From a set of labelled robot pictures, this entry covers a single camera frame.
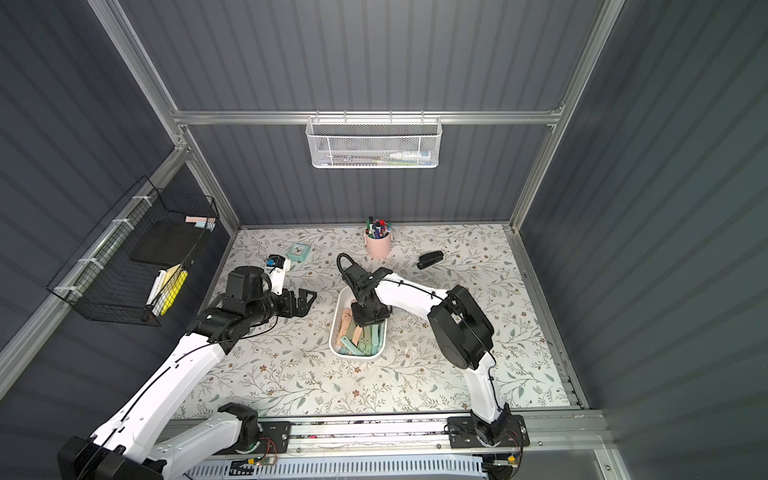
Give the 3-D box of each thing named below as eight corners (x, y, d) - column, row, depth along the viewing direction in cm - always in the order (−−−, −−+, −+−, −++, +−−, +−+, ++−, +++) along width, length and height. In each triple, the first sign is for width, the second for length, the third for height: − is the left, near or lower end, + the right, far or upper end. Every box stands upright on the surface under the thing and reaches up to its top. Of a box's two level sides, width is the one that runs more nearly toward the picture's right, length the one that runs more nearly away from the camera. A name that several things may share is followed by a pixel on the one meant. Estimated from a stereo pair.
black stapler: (419, 269, 109) (419, 265, 107) (414, 262, 112) (414, 257, 110) (443, 260, 112) (444, 256, 110) (438, 253, 114) (439, 248, 112)
